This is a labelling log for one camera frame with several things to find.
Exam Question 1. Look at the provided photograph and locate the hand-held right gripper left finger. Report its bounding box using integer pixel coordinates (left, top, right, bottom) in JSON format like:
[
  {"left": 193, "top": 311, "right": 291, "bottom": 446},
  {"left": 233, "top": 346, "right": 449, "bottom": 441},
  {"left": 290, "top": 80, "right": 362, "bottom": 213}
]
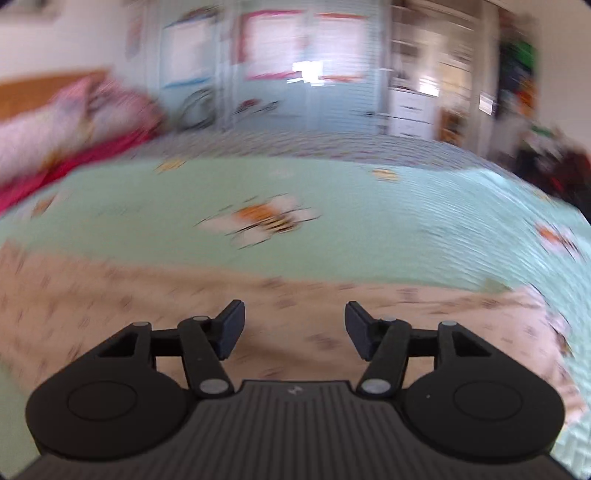
[{"left": 96, "top": 300, "right": 245, "bottom": 400}]

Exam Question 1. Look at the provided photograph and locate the cluster of hanging bags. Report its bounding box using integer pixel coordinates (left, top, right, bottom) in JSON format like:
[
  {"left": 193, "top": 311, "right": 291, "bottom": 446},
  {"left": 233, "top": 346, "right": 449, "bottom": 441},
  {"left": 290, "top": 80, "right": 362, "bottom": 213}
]
[{"left": 499, "top": 39, "right": 539, "bottom": 125}]

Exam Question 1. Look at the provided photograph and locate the sliding-door wardrobe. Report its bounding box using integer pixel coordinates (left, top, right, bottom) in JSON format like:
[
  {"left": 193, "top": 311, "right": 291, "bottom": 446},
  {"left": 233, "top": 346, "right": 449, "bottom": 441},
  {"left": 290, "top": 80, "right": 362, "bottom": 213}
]
[{"left": 124, "top": 0, "right": 393, "bottom": 134}]

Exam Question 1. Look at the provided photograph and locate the orange-framed poster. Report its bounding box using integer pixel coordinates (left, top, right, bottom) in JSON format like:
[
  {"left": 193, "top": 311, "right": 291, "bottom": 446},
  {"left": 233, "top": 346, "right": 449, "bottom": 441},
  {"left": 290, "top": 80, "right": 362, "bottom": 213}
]
[{"left": 316, "top": 14, "right": 370, "bottom": 84}]

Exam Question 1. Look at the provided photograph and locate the floral dotted bed sheet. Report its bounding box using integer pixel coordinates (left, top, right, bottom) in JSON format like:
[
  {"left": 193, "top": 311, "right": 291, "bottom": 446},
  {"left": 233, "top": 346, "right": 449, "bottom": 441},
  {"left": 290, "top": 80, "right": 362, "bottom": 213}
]
[{"left": 134, "top": 129, "right": 513, "bottom": 171}]

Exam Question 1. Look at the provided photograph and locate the pink-framed poster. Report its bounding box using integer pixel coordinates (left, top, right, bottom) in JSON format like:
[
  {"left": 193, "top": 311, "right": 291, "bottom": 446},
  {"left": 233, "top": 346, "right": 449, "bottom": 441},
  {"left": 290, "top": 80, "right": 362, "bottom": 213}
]
[{"left": 240, "top": 11, "right": 310, "bottom": 81}]

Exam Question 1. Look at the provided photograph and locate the wooden dining chair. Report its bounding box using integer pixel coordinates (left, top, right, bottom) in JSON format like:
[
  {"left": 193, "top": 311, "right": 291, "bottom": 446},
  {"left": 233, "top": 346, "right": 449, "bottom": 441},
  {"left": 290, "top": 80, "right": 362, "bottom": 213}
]
[{"left": 438, "top": 108, "right": 467, "bottom": 144}]

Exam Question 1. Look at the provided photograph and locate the green bee-print quilt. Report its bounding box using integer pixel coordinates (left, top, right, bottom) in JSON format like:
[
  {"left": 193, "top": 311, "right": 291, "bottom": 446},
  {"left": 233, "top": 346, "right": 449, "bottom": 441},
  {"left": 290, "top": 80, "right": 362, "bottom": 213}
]
[{"left": 0, "top": 157, "right": 591, "bottom": 467}]

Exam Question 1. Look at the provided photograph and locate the white drawer shelf unit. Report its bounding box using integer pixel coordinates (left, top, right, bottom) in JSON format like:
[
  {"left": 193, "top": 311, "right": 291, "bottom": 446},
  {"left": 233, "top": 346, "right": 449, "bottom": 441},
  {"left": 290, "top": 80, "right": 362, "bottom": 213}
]
[{"left": 388, "top": 0, "right": 439, "bottom": 139}]

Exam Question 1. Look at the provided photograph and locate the blue-framed poster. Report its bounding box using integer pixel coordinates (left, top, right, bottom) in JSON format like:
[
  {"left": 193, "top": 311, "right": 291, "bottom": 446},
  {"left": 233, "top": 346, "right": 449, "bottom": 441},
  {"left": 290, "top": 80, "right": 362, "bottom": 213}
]
[{"left": 161, "top": 18, "right": 218, "bottom": 88}]

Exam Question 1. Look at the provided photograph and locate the pile of dark red clothes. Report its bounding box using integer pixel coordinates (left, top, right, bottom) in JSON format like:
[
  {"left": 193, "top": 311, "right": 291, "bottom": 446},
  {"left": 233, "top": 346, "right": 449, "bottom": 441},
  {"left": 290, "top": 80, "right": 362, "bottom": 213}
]
[{"left": 531, "top": 129, "right": 591, "bottom": 185}]

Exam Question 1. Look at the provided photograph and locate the black armchair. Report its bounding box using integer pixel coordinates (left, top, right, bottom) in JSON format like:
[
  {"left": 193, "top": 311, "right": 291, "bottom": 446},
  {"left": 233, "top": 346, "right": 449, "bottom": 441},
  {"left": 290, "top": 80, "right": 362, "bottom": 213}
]
[{"left": 512, "top": 124, "right": 591, "bottom": 208}]

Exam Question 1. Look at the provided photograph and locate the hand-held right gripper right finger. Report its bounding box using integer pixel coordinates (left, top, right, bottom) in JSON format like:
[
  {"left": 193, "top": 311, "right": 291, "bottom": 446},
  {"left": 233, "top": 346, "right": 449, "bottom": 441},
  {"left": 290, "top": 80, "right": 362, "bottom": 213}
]
[{"left": 345, "top": 301, "right": 492, "bottom": 400}]

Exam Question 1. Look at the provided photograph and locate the pink patterned cloth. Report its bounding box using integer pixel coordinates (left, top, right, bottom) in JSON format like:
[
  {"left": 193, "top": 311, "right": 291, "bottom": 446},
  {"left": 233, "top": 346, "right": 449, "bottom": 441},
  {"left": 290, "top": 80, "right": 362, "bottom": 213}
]
[{"left": 0, "top": 240, "right": 585, "bottom": 425}]

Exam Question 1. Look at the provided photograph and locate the pink floral duvet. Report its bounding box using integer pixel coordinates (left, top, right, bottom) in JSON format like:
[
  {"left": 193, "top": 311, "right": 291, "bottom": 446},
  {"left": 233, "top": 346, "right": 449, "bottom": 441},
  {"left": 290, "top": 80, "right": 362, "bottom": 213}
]
[{"left": 0, "top": 76, "right": 162, "bottom": 176}]

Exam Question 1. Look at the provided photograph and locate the wooden headboard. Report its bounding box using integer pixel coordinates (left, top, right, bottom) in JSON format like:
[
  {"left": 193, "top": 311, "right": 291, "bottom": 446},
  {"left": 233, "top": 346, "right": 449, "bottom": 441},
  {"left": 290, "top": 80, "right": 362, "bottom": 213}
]
[{"left": 0, "top": 69, "right": 109, "bottom": 121}]

